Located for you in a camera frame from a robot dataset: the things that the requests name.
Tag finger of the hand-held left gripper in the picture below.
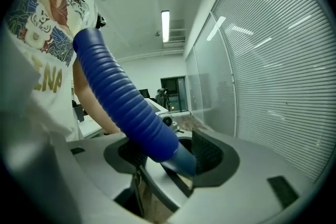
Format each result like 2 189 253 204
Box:
0 33 194 224

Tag white desk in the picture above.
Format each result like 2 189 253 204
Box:
78 114 105 140

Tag long ceiling light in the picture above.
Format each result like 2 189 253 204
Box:
161 9 171 43

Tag blue mop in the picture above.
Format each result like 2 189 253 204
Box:
72 27 197 177

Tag black chest-mounted device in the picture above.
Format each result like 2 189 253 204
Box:
94 15 107 29

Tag person's left forearm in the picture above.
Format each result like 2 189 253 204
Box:
72 59 121 136

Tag white venetian blinds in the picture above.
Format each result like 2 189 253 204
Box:
185 0 334 184

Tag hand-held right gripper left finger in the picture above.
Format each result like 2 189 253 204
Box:
51 133 147 202

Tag dark glass door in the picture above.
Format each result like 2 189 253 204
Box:
160 76 188 113

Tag ceiling vent grille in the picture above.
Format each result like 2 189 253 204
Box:
169 18 186 42

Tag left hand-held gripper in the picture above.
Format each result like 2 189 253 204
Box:
144 98 181 134

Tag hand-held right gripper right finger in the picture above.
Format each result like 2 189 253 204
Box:
167 129 320 224

